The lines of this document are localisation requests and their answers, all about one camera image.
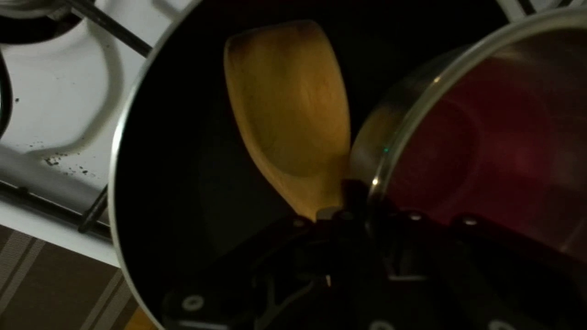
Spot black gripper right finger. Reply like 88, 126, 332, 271
365, 203, 587, 330

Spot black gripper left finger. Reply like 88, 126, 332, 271
161, 203, 369, 330

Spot black stove grate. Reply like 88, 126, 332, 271
0, 0, 156, 234

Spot silver metal bowl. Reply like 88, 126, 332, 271
348, 7, 587, 265

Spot wooden spatula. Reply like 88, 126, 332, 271
222, 18, 354, 223

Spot black frying pan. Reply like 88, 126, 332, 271
108, 0, 587, 330

